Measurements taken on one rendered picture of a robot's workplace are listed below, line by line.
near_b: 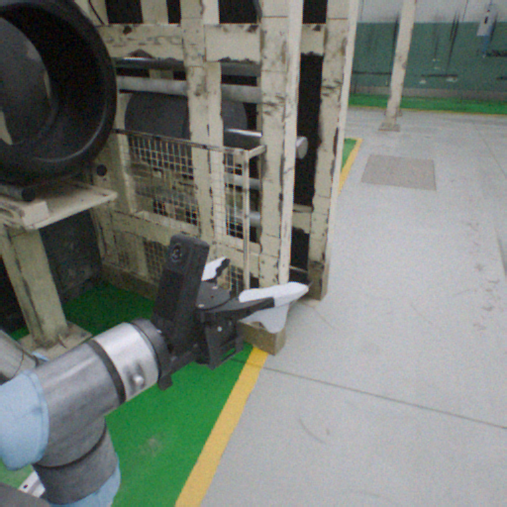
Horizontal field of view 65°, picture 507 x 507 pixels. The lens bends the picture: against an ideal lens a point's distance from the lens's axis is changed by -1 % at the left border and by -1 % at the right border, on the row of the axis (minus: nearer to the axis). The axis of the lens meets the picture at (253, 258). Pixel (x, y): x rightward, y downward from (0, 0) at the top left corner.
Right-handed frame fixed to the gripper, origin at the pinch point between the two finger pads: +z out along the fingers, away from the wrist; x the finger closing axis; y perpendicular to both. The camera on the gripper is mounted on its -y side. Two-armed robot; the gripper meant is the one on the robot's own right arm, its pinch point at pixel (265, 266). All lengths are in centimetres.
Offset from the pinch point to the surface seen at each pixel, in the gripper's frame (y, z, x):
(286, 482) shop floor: 103, 29, -30
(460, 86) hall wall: 41, 922, -311
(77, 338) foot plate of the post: 85, 11, -149
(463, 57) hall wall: -14, 919, -310
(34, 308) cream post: 60, -3, -147
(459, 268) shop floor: 101, 213, -42
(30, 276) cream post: 45, -1, -145
